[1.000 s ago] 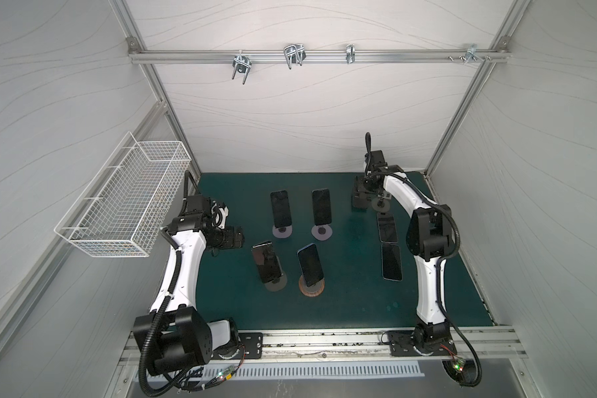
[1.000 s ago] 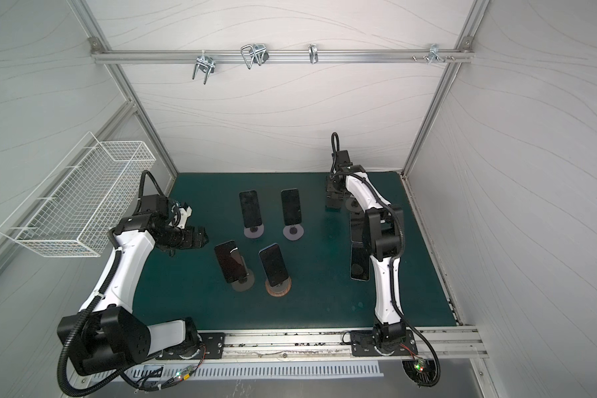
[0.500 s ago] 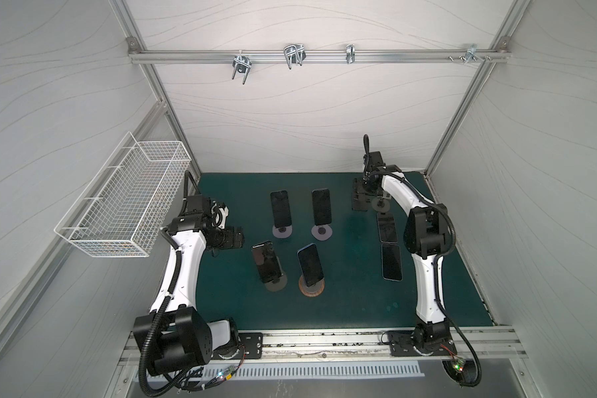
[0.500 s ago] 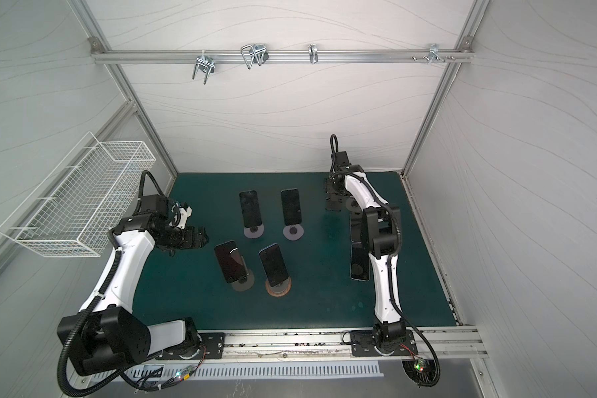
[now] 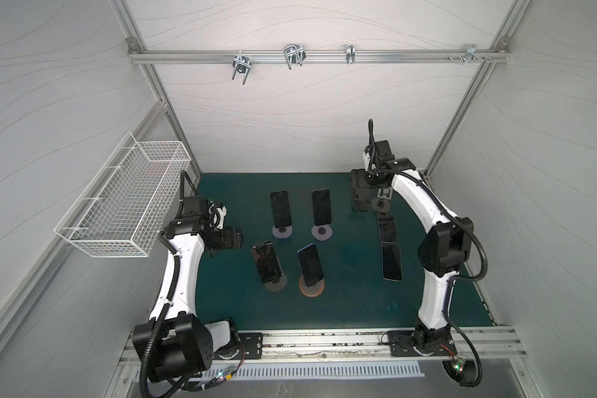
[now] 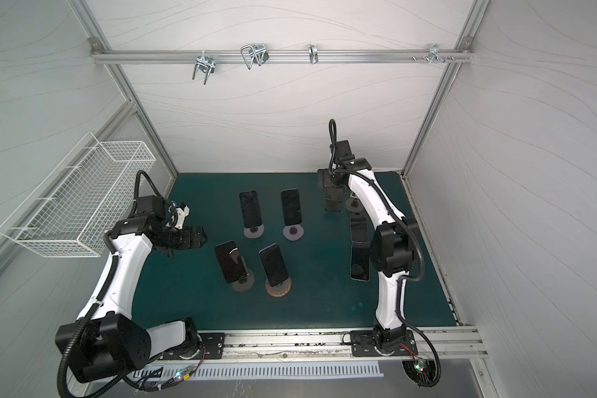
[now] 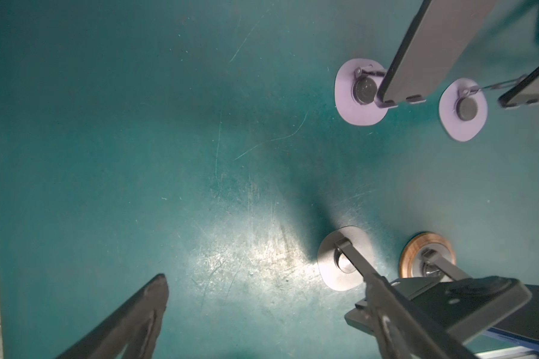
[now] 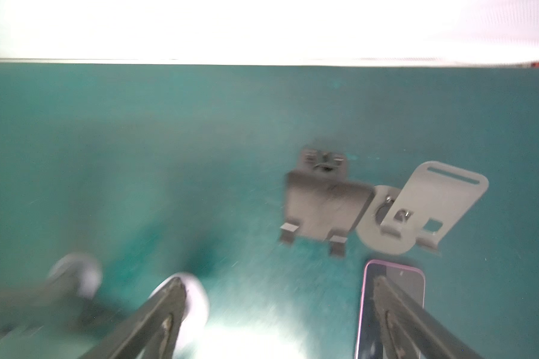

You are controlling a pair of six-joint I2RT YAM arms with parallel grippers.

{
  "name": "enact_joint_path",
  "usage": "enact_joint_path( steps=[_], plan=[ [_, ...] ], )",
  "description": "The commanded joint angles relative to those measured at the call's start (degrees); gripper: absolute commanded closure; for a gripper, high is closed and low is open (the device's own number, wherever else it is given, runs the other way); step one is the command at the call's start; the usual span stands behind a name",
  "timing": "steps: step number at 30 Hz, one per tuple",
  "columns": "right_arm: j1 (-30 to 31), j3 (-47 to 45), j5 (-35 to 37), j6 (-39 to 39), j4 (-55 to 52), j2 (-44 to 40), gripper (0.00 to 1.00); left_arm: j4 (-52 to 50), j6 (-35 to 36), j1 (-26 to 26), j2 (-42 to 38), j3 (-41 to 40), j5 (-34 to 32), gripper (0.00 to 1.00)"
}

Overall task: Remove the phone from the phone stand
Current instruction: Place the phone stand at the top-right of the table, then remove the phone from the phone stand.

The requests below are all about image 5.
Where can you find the black mount plate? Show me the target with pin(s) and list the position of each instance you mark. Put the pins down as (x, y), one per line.
(249, 346)
(403, 343)

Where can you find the black phone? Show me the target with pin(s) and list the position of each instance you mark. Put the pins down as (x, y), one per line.
(391, 262)
(322, 210)
(266, 262)
(280, 204)

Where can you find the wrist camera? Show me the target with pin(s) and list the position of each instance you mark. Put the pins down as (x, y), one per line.
(377, 156)
(217, 214)

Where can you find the purple round phone stand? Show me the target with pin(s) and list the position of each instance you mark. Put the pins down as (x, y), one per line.
(322, 233)

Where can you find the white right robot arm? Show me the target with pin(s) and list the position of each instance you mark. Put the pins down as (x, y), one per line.
(449, 252)

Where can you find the aluminium cross rail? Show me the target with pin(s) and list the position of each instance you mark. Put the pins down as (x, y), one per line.
(321, 57)

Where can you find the right metal bracket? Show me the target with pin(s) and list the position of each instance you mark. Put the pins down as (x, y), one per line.
(471, 55)

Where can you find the copper base phone stand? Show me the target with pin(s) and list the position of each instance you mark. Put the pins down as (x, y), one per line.
(311, 291)

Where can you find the blue edged phone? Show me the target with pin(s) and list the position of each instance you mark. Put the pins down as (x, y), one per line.
(310, 265)

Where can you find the right black mount plate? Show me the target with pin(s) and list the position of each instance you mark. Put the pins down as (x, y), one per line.
(403, 343)

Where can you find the left black mount plate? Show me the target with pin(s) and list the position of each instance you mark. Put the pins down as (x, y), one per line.
(249, 346)

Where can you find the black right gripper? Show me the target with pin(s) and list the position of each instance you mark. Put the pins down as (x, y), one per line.
(360, 190)

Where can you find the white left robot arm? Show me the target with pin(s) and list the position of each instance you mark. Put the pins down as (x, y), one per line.
(174, 344)

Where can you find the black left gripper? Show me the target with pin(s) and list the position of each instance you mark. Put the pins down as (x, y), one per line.
(235, 237)

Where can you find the white vent strip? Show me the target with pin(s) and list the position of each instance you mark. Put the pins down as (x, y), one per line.
(328, 371)

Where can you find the white wire basket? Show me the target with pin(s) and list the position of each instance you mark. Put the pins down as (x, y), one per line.
(121, 210)

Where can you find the middle metal u-bolt clamp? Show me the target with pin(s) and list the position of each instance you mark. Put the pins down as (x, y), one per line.
(294, 54)

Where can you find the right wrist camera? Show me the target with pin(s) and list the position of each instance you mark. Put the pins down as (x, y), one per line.
(377, 156)

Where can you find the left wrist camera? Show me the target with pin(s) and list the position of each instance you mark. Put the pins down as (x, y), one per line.
(217, 214)

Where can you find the white edged phone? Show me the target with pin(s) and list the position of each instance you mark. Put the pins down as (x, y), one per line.
(387, 228)

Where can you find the silver round phone stand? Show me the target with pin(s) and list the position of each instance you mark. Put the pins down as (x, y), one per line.
(382, 202)

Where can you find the metal u-bolt clamp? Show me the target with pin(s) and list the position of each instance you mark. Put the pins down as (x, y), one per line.
(294, 54)
(241, 66)

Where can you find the left metal u-bolt clamp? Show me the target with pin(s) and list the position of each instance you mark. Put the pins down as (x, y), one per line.
(241, 66)

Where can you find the dark grey round stand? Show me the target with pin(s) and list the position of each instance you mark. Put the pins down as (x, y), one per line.
(277, 285)

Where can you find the small metal hook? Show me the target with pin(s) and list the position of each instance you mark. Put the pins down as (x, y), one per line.
(350, 54)

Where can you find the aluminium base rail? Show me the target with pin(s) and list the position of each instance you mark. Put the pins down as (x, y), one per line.
(374, 344)

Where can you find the grey round stand back left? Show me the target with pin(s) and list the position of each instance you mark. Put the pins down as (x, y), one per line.
(282, 232)

